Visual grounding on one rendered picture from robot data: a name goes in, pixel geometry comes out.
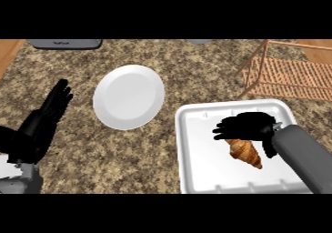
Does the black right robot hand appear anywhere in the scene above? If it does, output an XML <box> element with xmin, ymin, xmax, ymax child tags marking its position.
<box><xmin>211</xmin><ymin>111</ymin><xmax>279</xmax><ymax>159</ymax></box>

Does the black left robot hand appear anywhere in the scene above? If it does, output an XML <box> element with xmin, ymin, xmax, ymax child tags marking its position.
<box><xmin>0</xmin><ymin>78</ymin><xmax>74</xmax><ymax>165</ymax></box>

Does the brown croissant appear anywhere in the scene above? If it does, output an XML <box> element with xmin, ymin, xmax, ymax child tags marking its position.
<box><xmin>223</xmin><ymin>137</ymin><xmax>264</xmax><ymax>170</ymax></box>

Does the white tray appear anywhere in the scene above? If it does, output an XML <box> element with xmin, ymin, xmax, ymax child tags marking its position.
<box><xmin>174</xmin><ymin>98</ymin><xmax>314</xmax><ymax>195</ymax></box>

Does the wooden tiered shelf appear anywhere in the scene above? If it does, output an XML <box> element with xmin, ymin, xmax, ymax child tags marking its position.
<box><xmin>234</xmin><ymin>39</ymin><xmax>332</xmax><ymax>104</ymax></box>

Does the white oval plate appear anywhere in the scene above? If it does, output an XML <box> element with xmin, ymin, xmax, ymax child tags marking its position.
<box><xmin>91</xmin><ymin>64</ymin><xmax>165</xmax><ymax>131</ymax></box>

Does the small grey object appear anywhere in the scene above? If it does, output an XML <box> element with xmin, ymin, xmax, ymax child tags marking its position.
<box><xmin>186</xmin><ymin>39</ymin><xmax>214</xmax><ymax>46</ymax></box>

